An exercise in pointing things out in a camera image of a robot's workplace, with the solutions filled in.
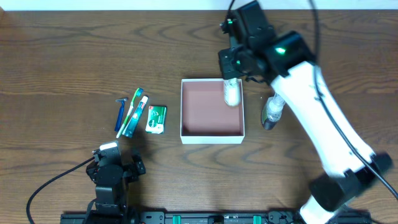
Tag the white cardboard box pink inside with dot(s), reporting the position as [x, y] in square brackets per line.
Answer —
[205, 118]

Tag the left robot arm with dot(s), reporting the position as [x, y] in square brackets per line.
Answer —
[112, 201]

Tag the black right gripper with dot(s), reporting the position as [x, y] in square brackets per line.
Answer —
[227, 64]

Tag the green white toothbrush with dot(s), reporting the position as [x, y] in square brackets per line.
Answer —
[137, 93]

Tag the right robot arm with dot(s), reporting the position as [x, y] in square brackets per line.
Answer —
[287, 64]

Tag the green Dettol soap bar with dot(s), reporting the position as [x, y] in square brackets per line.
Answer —
[156, 119]

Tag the black mounting rail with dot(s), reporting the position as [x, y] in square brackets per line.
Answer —
[272, 217]

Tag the clear spray bottle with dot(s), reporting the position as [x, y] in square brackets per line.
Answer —
[272, 111]

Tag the teal toothpaste tube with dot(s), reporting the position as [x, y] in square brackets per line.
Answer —
[135, 117]

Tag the white cream tube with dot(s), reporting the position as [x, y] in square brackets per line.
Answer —
[232, 96]

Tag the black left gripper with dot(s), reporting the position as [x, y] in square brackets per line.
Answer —
[137, 166]

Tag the blue disposable razor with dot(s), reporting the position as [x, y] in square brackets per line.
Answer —
[120, 113]

